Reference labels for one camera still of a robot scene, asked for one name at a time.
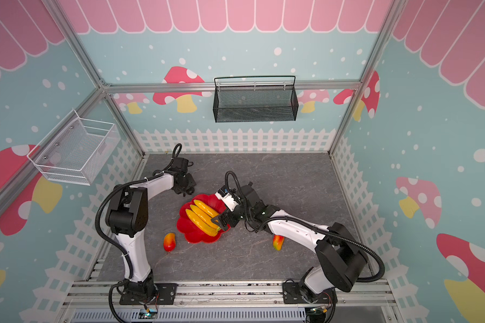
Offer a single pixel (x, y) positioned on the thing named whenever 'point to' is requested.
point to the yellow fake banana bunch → (201, 216)
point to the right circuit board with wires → (318, 315)
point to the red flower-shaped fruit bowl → (192, 233)
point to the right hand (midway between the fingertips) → (218, 212)
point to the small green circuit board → (147, 313)
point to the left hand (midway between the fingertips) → (190, 186)
